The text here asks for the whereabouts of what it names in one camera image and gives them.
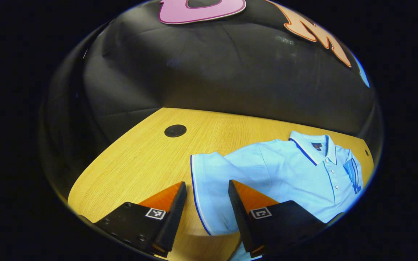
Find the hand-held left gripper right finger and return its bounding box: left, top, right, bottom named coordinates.
left=228, top=179, right=328, bottom=258

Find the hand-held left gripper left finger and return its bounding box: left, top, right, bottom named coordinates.
left=95, top=181, right=187, bottom=258

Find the light blue T-shirt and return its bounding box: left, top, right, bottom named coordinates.
left=190, top=131, right=364, bottom=261

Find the black backdrop cloth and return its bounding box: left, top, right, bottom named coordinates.
left=38, top=0, right=384, bottom=192

